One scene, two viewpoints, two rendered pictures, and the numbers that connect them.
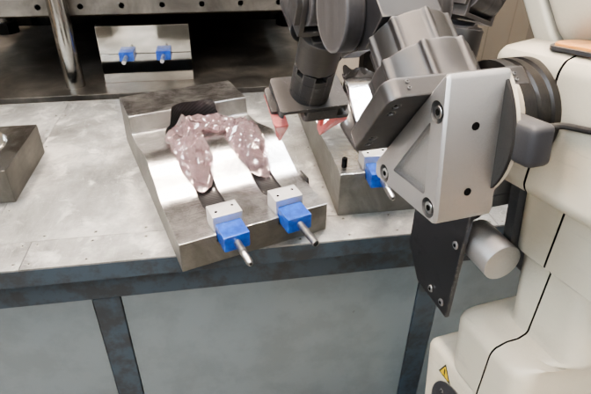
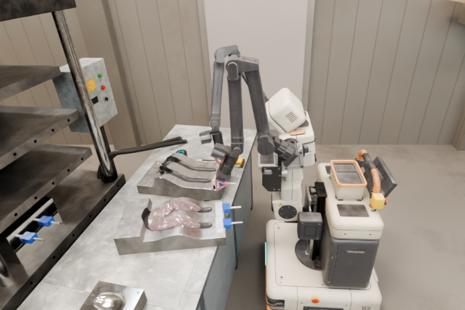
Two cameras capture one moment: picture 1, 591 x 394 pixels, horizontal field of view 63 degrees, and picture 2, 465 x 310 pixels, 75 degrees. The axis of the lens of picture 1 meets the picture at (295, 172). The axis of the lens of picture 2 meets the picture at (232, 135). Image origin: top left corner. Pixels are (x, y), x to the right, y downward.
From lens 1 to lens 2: 1.22 m
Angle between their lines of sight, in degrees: 56
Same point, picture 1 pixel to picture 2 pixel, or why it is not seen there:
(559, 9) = (286, 129)
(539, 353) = (297, 182)
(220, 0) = (60, 175)
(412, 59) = (290, 148)
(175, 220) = (212, 236)
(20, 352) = not seen: outside the picture
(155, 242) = (206, 251)
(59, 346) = not seen: outside the picture
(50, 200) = (155, 286)
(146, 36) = (34, 220)
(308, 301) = not seen: hidden behind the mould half
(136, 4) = (23, 207)
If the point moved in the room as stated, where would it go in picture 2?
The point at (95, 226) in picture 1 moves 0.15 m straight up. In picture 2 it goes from (185, 269) to (180, 245)
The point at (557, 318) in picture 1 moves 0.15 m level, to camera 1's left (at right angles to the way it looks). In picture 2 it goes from (297, 174) to (290, 191)
